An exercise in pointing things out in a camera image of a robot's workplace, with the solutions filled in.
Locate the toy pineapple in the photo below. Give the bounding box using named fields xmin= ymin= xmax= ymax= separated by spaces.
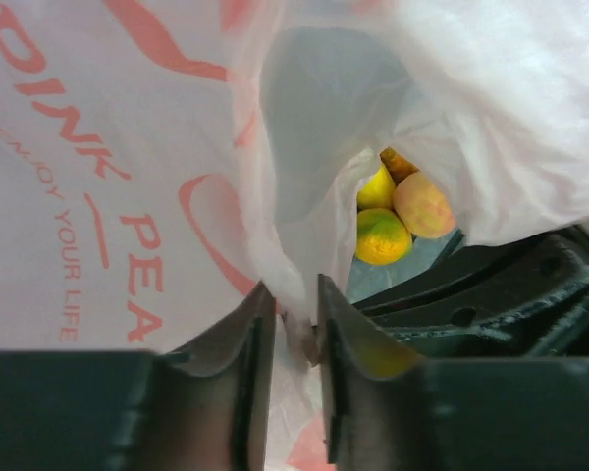
xmin=380 ymin=147 xmax=419 ymax=183

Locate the pink peach plastic bag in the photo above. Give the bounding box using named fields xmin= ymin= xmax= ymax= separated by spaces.
xmin=0 ymin=0 xmax=589 ymax=471

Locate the yellow green red mango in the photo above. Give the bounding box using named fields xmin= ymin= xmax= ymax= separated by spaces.
xmin=355 ymin=208 xmax=412 ymax=266

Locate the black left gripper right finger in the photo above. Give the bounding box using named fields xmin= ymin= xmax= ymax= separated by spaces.
xmin=316 ymin=273 xmax=472 ymax=471

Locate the yellow toy mango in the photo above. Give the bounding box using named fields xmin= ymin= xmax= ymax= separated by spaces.
xmin=356 ymin=164 xmax=396 ymax=210

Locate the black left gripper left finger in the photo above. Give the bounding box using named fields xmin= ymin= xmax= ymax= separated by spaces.
xmin=102 ymin=282 xmax=277 ymax=471

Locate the toy peach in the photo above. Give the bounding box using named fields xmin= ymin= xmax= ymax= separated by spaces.
xmin=393 ymin=172 xmax=456 ymax=239

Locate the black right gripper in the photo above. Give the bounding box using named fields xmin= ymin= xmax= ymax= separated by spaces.
xmin=354 ymin=226 xmax=589 ymax=358

